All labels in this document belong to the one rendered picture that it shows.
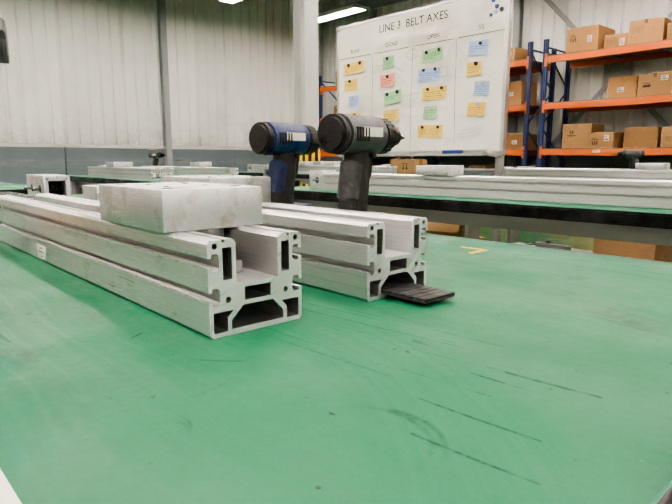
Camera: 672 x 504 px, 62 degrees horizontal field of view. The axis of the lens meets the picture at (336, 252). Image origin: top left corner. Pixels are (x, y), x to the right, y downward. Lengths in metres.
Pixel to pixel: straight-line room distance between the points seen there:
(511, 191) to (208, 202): 1.73
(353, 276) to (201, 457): 0.35
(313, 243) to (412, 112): 3.46
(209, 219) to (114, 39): 12.83
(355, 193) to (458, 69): 3.08
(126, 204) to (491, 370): 0.39
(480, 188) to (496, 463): 1.97
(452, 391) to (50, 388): 0.27
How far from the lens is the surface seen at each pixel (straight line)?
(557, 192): 2.12
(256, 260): 0.55
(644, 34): 10.56
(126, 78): 13.32
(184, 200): 0.54
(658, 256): 4.16
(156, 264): 0.57
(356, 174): 0.85
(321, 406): 0.36
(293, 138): 1.04
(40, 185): 2.24
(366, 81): 4.41
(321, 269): 0.66
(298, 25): 9.65
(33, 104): 12.63
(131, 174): 4.71
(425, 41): 4.09
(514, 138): 11.37
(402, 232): 0.66
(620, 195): 2.04
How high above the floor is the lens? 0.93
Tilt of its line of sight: 9 degrees down
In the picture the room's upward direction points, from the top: straight up
